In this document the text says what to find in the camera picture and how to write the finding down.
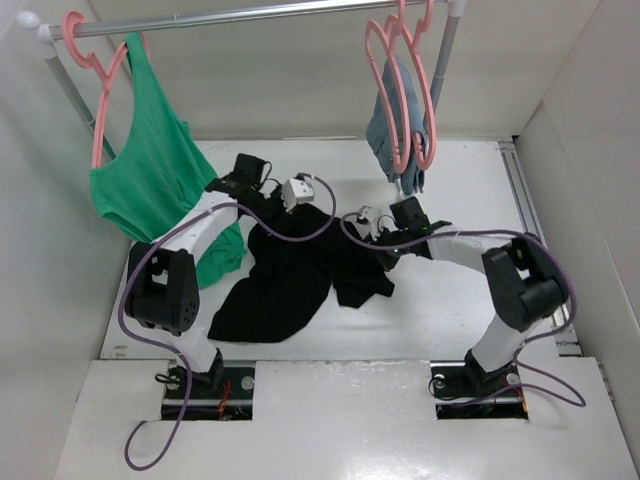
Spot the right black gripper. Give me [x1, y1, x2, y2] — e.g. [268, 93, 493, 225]
[365, 224, 411, 272]

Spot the black t shirt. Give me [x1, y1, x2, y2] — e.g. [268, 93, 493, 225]
[208, 204, 395, 344]

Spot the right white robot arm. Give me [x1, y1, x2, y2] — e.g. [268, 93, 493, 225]
[356, 197, 575, 394]

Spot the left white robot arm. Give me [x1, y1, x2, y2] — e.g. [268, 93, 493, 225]
[117, 154, 315, 397]

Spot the pink hanger with tank top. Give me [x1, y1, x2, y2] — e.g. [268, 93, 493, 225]
[61, 10, 151, 169]

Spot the pink hanger with denim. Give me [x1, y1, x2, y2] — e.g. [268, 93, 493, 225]
[395, 0, 437, 171]

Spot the blue denim garment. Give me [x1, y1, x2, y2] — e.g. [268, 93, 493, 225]
[365, 57, 428, 196]

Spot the green tank top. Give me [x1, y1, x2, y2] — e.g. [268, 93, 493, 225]
[89, 32, 248, 290]

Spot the metal clothes rack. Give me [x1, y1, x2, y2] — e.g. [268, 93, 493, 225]
[16, 1, 467, 168]

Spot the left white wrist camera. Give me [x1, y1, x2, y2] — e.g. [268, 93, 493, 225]
[281, 175, 315, 212]

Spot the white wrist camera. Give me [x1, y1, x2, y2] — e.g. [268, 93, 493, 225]
[356, 206, 376, 225]
[281, 175, 315, 212]

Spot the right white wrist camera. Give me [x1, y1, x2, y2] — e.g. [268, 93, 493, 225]
[356, 206, 376, 225]

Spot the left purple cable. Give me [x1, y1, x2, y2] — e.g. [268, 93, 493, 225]
[117, 172, 337, 471]

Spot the purple cable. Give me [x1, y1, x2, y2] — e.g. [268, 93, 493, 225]
[117, 172, 337, 471]
[339, 212, 587, 409]

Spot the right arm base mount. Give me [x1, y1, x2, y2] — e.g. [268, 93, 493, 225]
[428, 361, 528, 420]

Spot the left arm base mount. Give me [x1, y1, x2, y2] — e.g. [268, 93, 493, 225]
[155, 361, 256, 421]

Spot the aluminium rail right side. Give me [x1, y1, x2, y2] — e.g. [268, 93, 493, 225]
[498, 139, 584, 357]

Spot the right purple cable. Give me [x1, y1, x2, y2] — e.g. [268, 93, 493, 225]
[339, 212, 587, 409]

